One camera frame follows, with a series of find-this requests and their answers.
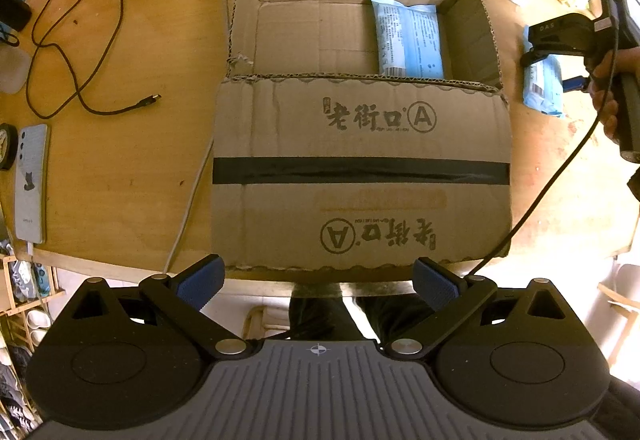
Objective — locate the wooden shoe rack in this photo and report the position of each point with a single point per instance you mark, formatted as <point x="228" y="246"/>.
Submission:
<point x="26" y="291"/>

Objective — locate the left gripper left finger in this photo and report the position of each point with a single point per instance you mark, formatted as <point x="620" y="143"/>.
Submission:
<point x="180" y="299"/>

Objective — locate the light blue smartphone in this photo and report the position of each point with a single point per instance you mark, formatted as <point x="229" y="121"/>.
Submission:
<point x="31" y="183"/>

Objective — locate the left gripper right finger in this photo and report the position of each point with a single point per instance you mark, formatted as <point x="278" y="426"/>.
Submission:
<point x="454" y="301"/>

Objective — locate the blue tissue pack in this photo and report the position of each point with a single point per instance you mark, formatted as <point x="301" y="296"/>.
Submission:
<point x="542" y="86"/>
<point x="408" y="40"/>

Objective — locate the brown cardboard box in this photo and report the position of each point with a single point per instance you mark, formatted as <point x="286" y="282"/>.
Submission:
<point x="321" y="162"/>

